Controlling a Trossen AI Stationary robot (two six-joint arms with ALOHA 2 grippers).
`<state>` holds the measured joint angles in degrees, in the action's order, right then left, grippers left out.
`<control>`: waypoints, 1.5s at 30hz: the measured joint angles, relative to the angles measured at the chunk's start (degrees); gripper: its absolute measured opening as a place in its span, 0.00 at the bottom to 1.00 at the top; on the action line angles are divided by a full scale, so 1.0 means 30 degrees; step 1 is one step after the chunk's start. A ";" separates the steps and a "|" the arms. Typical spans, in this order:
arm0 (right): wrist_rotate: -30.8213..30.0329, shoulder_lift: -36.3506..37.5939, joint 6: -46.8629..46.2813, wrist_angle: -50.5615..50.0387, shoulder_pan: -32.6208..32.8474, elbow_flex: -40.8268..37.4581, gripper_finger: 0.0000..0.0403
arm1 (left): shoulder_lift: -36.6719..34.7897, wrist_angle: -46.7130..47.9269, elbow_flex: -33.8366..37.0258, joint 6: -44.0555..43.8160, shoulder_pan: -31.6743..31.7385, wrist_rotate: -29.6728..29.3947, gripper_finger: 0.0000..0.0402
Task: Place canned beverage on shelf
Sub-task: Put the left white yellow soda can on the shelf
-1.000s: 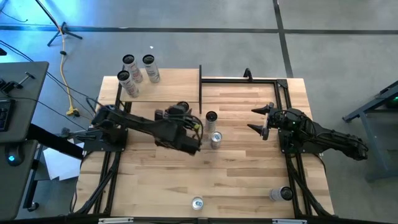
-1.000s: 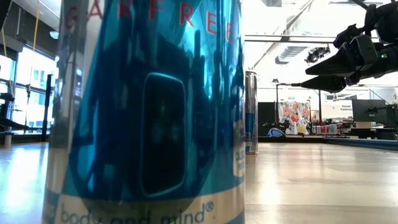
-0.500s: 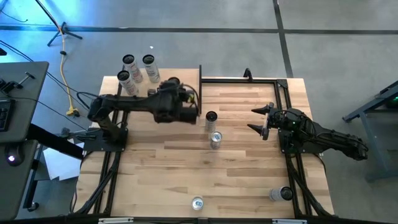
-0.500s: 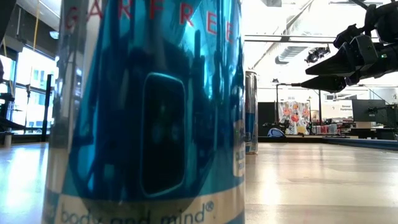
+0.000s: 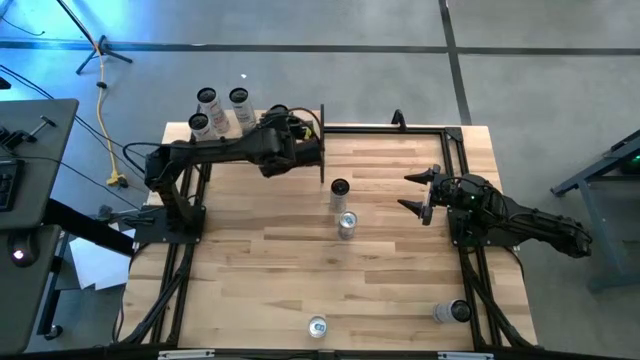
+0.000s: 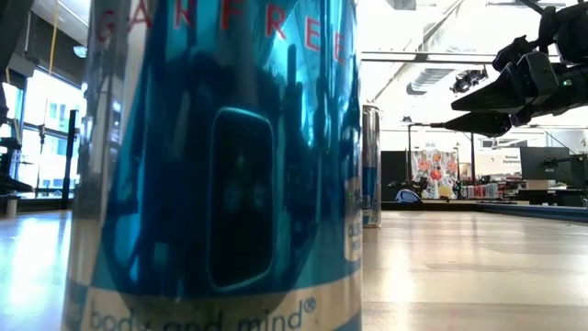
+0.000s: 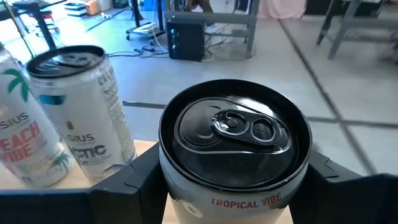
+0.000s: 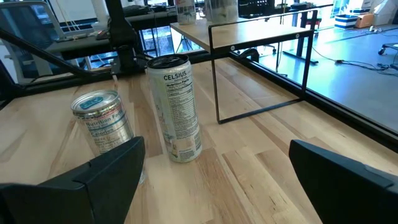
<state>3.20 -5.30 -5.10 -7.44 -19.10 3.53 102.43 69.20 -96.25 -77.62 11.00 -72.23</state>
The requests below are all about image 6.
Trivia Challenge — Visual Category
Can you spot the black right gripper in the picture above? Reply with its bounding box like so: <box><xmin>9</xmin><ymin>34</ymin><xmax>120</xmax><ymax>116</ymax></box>
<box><xmin>443</xmin><ymin>50</ymin><xmax>588</xmax><ymax>138</ymax></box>

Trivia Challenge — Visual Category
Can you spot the black ceiling spotlight cluster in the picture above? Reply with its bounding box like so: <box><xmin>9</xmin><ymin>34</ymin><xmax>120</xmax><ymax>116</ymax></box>
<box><xmin>449</xmin><ymin>67</ymin><xmax>490</xmax><ymax>95</ymax></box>

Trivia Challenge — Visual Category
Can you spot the white sign with text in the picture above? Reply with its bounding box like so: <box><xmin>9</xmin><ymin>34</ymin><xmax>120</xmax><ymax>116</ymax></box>
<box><xmin>475</xmin><ymin>151</ymin><xmax>523</xmax><ymax>177</ymax></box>

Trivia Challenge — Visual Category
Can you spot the black computer monitor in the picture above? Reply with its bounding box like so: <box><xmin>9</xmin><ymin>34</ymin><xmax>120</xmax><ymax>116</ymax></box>
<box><xmin>520</xmin><ymin>146</ymin><xmax>573</xmax><ymax>181</ymax></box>

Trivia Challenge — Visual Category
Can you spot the row of red white packages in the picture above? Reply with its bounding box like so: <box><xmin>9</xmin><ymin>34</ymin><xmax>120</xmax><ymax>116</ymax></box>
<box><xmin>461</xmin><ymin>182</ymin><xmax>500</xmax><ymax>200</ymax></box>

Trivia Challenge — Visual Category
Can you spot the floral printed banner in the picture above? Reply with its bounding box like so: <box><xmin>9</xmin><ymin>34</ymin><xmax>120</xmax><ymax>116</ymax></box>
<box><xmin>412</xmin><ymin>148</ymin><xmax>459</xmax><ymax>200</ymax></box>

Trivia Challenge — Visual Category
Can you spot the dark desk with equipment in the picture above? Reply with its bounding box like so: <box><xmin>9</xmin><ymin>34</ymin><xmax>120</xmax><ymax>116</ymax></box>
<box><xmin>517</xmin><ymin>178</ymin><xmax>588</xmax><ymax>207</ymax></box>

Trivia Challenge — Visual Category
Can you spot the black partition panel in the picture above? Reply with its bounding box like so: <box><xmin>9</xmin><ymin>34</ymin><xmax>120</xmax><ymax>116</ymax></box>
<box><xmin>380</xmin><ymin>150</ymin><xmax>410</xmax><ymax>202</ymax></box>

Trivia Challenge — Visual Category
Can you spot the blue white rounded object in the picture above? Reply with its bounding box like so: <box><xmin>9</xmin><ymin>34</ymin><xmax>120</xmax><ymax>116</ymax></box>
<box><xmin>394</xmin><ymin>188</ymin><xmax>422</xmax><ymax>204</ymax></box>

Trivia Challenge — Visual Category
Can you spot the black tripod stand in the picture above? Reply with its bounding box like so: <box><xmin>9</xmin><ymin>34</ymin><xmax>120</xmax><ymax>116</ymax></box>
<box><xmin>61</xmin><ymin>108</ymin><xmax>78</xmax><ymax>211</ymax></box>

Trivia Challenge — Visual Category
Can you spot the black adjustable stand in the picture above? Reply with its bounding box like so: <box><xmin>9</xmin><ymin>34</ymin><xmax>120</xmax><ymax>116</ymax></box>
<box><xmin>0</xmin><ymin>136</ymin><xmax>50</xmax><ymax>217</ymax></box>

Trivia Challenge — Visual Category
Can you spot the black metal gantry frame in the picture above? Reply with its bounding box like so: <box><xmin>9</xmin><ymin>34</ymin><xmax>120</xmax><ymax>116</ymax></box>
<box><xmin>406</xmin><ymin>121</ymin><xmax>477</xmax><ymax>185</ymax></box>

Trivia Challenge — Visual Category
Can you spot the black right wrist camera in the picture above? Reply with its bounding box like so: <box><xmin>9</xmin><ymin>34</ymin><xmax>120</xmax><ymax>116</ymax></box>
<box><xmin>492</xmin><ymin>34</ymin><xmax>550</xmax><ymax>71</ymax></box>

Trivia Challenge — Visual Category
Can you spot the silver ceiling air duct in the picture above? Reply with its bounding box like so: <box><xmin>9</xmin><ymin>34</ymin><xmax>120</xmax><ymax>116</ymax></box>
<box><xmin>405</xmin><ymin>67</ymin><xmax>457</xmax><ymax>97</ymax></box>

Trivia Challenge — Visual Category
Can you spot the yellow power cable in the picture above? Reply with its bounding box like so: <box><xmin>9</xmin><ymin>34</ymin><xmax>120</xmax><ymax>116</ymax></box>
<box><xmin>4</xmin><ymin>0</ymin><xmax>61</xmax><ymax>86</ymax></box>

